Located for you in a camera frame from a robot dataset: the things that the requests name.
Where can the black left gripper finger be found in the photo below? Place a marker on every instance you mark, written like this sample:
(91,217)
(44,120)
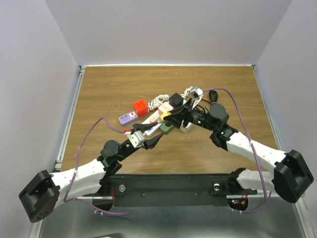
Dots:
(154,141)
(141,127)

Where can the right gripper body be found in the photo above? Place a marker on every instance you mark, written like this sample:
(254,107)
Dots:
(198,117)

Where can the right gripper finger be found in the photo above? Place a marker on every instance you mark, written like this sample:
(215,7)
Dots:
(183,110)
(175,120)

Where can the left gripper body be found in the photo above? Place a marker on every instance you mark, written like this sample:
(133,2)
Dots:
(146,145)

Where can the white cube adapter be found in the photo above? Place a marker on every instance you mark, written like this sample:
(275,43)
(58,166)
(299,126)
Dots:
(186,128)

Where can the yellow green charger plug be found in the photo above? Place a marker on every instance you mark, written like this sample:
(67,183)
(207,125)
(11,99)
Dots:
(163,116)

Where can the purple power strip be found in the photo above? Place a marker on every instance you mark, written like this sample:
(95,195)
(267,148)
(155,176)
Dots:
(128,118)

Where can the red cube socket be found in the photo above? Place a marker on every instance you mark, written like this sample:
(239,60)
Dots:
(141,108)

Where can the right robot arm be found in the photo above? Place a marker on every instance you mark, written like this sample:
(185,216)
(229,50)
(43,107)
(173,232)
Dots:
(285,173)

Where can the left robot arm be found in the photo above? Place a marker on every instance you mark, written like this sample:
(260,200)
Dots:
(46,191)

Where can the black cube adapter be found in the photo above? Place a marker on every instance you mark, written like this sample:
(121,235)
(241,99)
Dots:
(176,100)

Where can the green power strip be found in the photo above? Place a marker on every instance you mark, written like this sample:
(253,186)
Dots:
(166,129)

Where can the pink cube socket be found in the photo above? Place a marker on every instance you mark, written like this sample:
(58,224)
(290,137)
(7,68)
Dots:
(165,107)

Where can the pink orange charger cube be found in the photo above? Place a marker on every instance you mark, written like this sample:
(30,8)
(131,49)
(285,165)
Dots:
(154,118)

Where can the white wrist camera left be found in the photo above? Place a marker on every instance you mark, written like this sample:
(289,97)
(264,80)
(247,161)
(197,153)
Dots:
(129,141)

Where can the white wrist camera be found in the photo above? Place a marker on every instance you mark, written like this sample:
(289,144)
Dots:
(197,94)
(129,141)

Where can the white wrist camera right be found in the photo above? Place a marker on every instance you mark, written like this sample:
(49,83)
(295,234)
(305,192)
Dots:
(197,94)

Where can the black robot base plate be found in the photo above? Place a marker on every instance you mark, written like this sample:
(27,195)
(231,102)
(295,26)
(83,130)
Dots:
(171,190)

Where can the aluminium table edge rail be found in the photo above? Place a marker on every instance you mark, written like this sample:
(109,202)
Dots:
(62,148)

